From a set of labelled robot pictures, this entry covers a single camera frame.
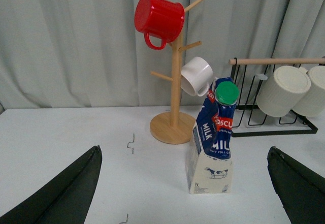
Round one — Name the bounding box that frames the blue white milk carton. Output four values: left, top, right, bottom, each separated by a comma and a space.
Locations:
185, 77, 239, 194

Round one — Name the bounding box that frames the cream ribbed mug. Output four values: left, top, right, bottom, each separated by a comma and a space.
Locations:
256, 66, 311, 117
292, 66, 324, 117

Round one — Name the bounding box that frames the cream ribbed mug right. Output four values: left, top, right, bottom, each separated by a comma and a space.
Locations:
292, 66, 324, 117

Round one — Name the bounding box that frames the black wire rack wooden bar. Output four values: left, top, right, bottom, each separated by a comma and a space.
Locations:
229, 58, 324, 137

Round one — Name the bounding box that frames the cream ribbed mug left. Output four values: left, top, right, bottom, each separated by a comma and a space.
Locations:
256, 66, 311, 117

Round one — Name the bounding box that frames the wooden mug tree stand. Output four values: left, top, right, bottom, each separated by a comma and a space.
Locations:
149, 0, 206, 145

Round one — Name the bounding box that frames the red enamel mug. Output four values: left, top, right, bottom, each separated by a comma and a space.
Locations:
134, 0, 185, 50

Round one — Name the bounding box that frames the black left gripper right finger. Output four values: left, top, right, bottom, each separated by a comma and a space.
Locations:
267, 146, 324, 223

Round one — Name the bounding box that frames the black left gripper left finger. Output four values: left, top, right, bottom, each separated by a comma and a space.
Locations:
1, 146, 102, 223

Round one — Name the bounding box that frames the white mug on tree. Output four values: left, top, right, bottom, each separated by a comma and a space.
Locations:
181, 57, 213, 97

